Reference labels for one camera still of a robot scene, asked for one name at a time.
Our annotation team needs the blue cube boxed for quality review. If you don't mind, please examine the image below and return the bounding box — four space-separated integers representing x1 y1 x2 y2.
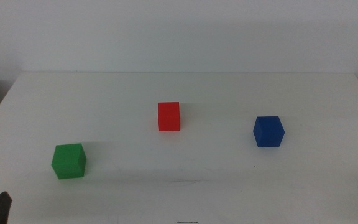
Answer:
252 116 286 148

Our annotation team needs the green cube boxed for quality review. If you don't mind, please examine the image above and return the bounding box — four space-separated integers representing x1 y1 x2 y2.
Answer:
50 142 88 180

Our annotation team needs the red cube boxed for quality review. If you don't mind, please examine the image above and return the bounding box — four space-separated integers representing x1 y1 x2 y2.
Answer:
157 101 181 133

